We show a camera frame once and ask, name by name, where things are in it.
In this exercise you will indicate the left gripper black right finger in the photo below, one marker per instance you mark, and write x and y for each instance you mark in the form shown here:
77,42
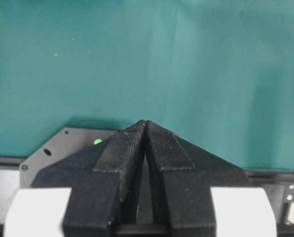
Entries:
181,176

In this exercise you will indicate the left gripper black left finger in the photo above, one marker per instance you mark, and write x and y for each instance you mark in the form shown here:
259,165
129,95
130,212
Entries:
104,181

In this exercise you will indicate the green table cloth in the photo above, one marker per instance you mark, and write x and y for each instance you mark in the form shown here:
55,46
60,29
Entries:
219,73

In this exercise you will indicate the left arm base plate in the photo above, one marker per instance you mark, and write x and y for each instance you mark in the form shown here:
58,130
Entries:
64,143

